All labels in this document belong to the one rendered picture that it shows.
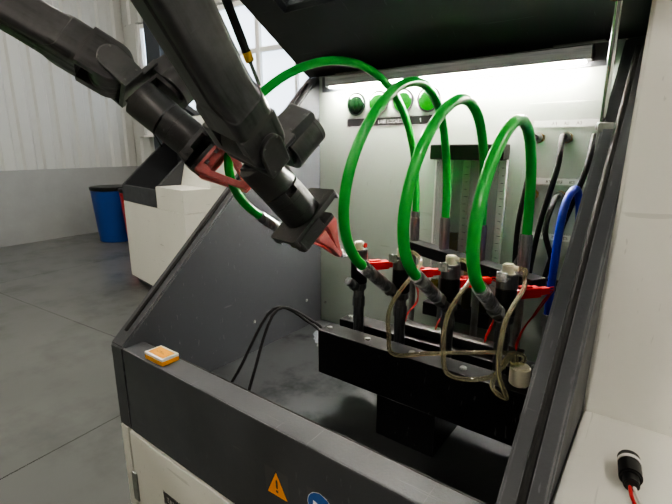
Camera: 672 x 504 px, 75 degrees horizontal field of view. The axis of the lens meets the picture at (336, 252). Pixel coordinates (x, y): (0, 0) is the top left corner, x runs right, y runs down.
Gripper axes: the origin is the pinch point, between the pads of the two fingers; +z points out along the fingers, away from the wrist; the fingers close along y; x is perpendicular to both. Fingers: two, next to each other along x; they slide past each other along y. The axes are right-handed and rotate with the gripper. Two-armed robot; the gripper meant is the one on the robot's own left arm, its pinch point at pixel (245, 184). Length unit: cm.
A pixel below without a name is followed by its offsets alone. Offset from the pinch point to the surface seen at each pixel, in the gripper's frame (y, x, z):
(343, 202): -16.8, -4.2, 11.8
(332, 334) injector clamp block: 3.0, 9.8, 26.2
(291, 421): -14.2, 20.8, 24.2
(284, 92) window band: 483, -172, -84
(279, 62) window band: 479, -196, -112
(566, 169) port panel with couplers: -1, -38, 40
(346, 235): -15.7, -1.5, 14.8
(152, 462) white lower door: 11, 46, 17
